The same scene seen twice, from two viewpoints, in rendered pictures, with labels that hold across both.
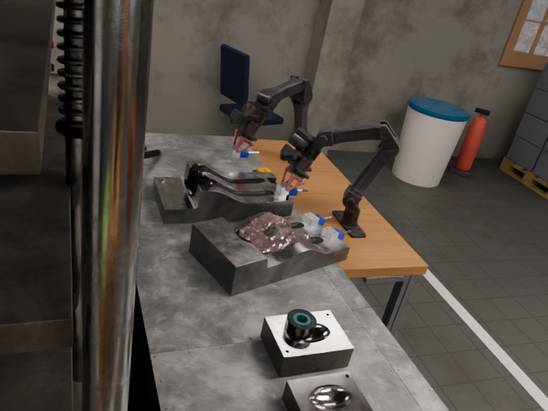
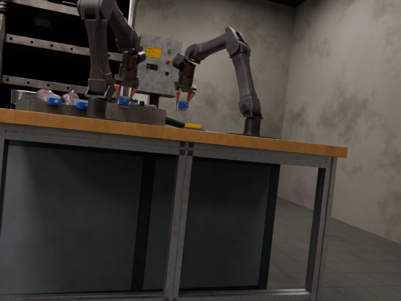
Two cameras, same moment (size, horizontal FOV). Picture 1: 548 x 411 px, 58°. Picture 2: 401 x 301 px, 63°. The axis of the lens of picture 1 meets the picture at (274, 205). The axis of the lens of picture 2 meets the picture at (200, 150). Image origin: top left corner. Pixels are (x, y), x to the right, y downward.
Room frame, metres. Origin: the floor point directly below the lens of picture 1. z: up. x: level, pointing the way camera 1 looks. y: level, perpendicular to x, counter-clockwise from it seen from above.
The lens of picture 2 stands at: (2.35, -1.42, 0.76)
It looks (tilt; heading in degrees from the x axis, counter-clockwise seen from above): 2 degrees down; 98
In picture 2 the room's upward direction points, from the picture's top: 6 degrees clockwise
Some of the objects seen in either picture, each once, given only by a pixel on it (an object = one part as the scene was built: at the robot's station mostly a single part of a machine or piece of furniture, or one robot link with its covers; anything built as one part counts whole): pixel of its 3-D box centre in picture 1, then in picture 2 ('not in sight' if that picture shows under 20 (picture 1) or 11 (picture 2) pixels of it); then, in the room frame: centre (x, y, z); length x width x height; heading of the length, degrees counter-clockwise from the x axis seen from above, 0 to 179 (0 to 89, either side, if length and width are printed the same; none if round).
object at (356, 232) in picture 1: (351, 216); (96, 109); (1.81, -0.32, 0.84); 0.20 x 0.07 x 0.08; 23
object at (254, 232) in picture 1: (275, 230); (56, 97); (1.47, -0.02, 0.90); 0.26 x 0.18 x 0.08; 133
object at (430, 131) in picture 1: (426, 143); not in sight; (4.62, -1.31, 0.36); 0.57 x 0.57 x 0.72
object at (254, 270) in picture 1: (273, 242); (54, 106); (1.46, -0.02, 0.85); 0.50 x 0.26 x 0.11; 133
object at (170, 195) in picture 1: (223, 190); (131, 113); (1.74, 0.21, 0.87); 0.50 x 0.26 x 0.14; 115
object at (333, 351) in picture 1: (306, 342); not in sight; (1.03, -0.16, 0.83); 0.20 x 0.15 x 0.07; 115
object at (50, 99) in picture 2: (338, 234); (54, 101); (1.61, -0.25, 0.85); 0.13 x 0.05 x 0.05; 133
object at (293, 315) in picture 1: (300, 324); not in sight; (1.03, -0.13, 0.89); 0.08 x 0.08 x 0.04
